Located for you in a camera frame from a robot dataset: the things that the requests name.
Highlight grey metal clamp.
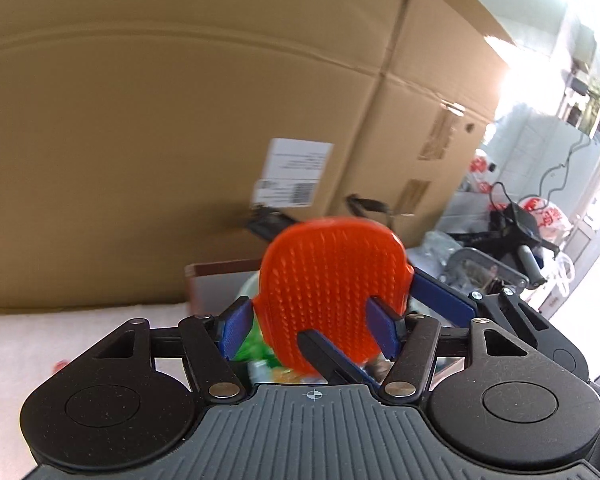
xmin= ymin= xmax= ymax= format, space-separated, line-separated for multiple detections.
xmin=442 ymin=247 xmax=531 ymax=292

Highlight large brown cardboard sheet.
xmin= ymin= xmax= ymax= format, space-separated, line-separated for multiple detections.
xmin=0 ymin=0 xmax=518 ymax=318

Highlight brown box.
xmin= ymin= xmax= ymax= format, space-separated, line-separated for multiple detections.
xmin=184 ymin=257 xmax=263 ymax=318

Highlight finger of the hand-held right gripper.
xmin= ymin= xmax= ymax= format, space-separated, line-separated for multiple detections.
xmin=297 ymin=330 xmax=383 ymax=387
xmin=411 ymin=270 xmax=481 ymax=328

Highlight black hanging wire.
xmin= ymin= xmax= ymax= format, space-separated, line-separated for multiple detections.
xmin=539 ymin=132 xmax=600 ymax=201

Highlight red white plastic bag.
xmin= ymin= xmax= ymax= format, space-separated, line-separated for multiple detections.
xmin=467 ymin=155 xmax=497 ymax=194
xmin=522 ymin=196 xmax=572 ymax=241

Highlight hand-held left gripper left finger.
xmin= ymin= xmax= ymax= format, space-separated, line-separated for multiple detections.
xmin=87 ymin=297 xmax=255 ymax=405

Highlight orange silicone brush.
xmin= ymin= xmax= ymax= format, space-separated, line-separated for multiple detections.
xmin=252 ymin=215 xmax=415 ymax=376

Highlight bright green plastic wrapper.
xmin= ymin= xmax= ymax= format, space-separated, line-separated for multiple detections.
xmin=232 ymin=317 xmax=277 ymax=367

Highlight white fluffy towel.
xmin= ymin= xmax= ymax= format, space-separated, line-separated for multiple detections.
xmin=0 ymin=302 xmax=201 ymax=480

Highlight large white shipping label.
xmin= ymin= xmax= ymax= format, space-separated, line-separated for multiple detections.
xmin=252 ymin=137 xmax=335 ymax=207

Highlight potted green plants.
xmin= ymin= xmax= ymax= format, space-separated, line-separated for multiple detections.
xmin=567 ymin=77 xmax=600 ymax=137

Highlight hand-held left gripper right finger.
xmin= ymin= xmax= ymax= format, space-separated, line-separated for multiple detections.
xmin=365 ymin=296 xmax=531 ymax=405

